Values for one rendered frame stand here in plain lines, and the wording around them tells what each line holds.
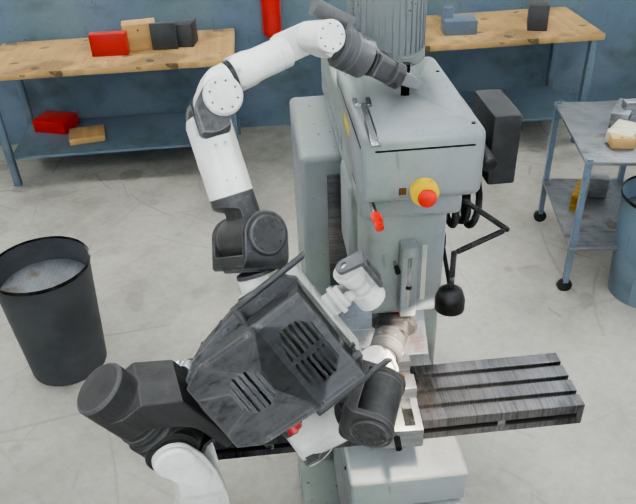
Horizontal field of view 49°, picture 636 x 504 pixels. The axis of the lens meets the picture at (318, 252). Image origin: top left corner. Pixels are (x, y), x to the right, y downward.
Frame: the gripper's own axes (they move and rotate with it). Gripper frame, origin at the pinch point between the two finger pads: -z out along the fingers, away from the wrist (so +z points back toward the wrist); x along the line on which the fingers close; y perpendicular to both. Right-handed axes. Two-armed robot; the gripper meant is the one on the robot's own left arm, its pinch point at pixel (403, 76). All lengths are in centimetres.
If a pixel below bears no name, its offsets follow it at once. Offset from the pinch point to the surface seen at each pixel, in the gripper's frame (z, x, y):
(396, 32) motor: -1.6, -14.9, 7.0
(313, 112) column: -20, -73, -31
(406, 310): -26, 12, -51
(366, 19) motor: 5.3, -18.4, 6.4
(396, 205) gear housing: -7.8, 11.3, -25.4
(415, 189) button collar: -1.5, 22.8, -17.1
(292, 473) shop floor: -80, -55, -177
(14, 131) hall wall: 28, -464, -226
